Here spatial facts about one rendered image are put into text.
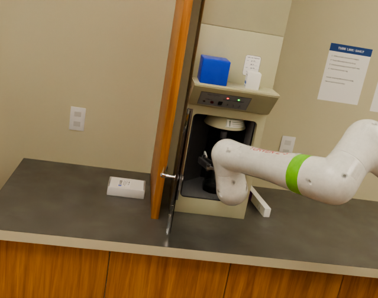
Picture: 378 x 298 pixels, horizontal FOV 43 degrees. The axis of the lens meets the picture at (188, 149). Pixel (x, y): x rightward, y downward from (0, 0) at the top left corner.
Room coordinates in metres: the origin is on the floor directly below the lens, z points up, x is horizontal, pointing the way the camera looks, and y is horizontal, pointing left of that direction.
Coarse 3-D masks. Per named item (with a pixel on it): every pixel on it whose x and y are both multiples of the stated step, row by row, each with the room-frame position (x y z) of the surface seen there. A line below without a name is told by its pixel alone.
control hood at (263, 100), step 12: (192, 84) 1.77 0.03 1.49; (204, 84) 1.72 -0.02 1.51; (228, 84) 1.79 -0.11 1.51; (240, 84) 1.84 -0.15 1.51; (192, 96) 1.76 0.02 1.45; (240, 96) 1.75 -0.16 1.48; (252, 96) 1.75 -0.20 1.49; (264, 96) 1.75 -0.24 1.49; (276, 96) 1.75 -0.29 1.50; (228, 108) 1.82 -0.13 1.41; (252, 108) 1.81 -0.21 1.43; (264, 108) 1.81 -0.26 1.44
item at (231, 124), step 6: (204, 120) 1.94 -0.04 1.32; (210, 120) 1.90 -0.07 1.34; (216, 120) 1.88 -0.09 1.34; (222, 120) 1.87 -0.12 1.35; (228, 120) 1.87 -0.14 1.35; (234, 120) 1.88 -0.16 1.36; (240, 120) 1.90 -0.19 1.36; (216, 126) 1.87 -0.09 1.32; (222, 126) 1.86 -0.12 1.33; (228, 126) 1.86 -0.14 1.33; (234, 126) 1.87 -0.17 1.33; (240, 126) 1.89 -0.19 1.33
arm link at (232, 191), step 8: (216, 176) 1.52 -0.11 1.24; (232, 176) 1.49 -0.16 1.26; (240, 176) 1.51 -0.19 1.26; (216, 184) 1.53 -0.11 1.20; (224, 184) 1.50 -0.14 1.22; (232, 184) 1.49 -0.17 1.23; (240, 184) 1.50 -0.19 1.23; (224, 192) 1.50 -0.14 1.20; (232, 192) 1.49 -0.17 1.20; (240, 192) 1.50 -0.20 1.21; (224, 200) 1.50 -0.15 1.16; (232, 200) 1.49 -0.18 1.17; (240, 200) 1.50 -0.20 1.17
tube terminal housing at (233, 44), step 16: (208, 32) 1.83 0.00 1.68; (224, 32) 1.84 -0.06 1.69; (240, 32) 1.84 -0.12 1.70; (208, 48) 1.83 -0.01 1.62; (224, 48) 1.84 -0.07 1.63; (240, 48) 1.85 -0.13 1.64; (256, 48) 1.85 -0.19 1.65; (272, 48) 1.86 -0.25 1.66; (192, 64) 1.87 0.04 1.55; (240, 64) 1.85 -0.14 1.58; (272, 64) 1.86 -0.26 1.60; (240, 80) 1.85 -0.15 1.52; (272, 80) 1.86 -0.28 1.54; (208, 112) 1.84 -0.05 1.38; (224, 112) 1.84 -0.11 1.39; (240, 112) 1.85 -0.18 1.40; (256, 128) 1.86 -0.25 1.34; (256, 144) 1.86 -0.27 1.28; (176, 160) 1.88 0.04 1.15; (176, 208) 1.83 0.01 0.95; (192, 208) 1.84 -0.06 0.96; (208, 208) 1.84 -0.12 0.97; (224, 208) 1.85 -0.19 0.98; (240, 208) 1.86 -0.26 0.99
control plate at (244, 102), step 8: (200, 96) 1.76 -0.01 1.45; (208, 96) 1.76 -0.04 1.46; (216, 96) 1.76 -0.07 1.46; (224, 96) 1.76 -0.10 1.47; (232, 96) 1.75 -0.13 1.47; (208, 104) 1.80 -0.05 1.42; (216, 104) 1.80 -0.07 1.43; (224, 104) 1.79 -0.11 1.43; (232, 104) 1.79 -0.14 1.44; (240, 104) 1.79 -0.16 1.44; (248, 104) 1.79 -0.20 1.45
